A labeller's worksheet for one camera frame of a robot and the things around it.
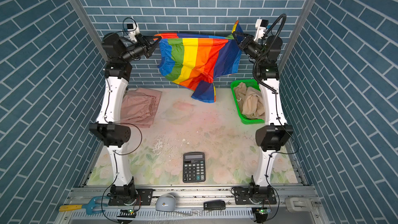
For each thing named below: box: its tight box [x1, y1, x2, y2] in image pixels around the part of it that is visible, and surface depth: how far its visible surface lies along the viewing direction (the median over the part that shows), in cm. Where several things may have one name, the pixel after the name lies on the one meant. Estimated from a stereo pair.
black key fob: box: [203, 199, 226, 210], surface depth 70 cm
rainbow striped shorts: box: [153, 20, 244, 104], surface depth 81 cm
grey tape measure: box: [155, 193, 177, 213], surface depth 67 cm
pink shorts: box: [120, 87, 163, 129], surface depth 107 cm
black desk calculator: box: [182, 151, 206, 184], surface depth 82 cm
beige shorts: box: [234, 81, 266, 120], surface depth 96 cm
